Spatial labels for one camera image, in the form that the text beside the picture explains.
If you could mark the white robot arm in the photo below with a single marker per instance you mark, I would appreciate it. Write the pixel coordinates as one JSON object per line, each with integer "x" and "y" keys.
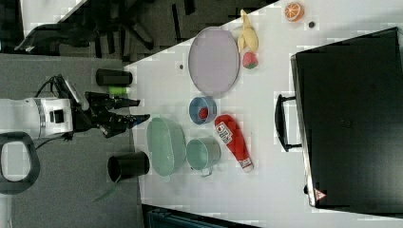
{"x": 48, "y": 118}

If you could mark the black oven door handle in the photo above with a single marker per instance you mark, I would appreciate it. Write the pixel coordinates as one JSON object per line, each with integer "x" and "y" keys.
{"x": 280, "y": 123}

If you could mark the black office chair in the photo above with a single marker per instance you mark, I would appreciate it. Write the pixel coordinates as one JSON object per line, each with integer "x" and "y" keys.
{"x": 97, "y": 18}

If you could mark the orange slice toy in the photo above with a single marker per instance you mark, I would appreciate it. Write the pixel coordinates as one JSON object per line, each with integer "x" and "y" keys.
{"x": 293, "y": 11}

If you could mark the blue small bowl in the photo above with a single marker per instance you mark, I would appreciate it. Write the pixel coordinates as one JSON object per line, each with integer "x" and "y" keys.
{"x": 199, "y": 102}

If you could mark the lilac round plate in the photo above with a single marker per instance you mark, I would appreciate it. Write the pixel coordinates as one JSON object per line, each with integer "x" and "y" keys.
{"x": 213, "y": 61}

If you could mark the red plush strawberry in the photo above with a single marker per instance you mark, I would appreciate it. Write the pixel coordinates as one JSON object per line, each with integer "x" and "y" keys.
{"x": 249, "y": 60}

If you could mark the green cup with handle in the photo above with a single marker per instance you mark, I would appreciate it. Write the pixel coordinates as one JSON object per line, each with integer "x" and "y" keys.
{"x": 202, "y": 154}

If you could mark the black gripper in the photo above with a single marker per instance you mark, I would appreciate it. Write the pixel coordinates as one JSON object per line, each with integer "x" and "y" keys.
{"x": 99, "y": 116}

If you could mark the black toaster oven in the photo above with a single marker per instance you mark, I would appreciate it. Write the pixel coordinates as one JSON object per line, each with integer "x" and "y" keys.
{"x": 349, "y": 105}

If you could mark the yellow plush banana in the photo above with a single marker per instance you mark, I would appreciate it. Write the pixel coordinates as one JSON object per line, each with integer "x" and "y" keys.
{"x": 245, "y": 35}

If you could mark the green marker object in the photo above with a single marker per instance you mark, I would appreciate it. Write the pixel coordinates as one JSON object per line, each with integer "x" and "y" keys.
{"x": 117, "y": 90}

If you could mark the green oval colander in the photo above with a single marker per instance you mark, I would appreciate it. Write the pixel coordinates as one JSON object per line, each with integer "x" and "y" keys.
{"x": 166, "y": 147}

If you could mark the red plush ketchup bottle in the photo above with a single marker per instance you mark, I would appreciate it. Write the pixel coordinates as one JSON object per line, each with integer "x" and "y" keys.
{"x": 231, "y": 135}

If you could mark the small red strawberry toy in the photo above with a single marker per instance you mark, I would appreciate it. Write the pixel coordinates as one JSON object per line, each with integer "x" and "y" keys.
{"x": 203, "y": 113}

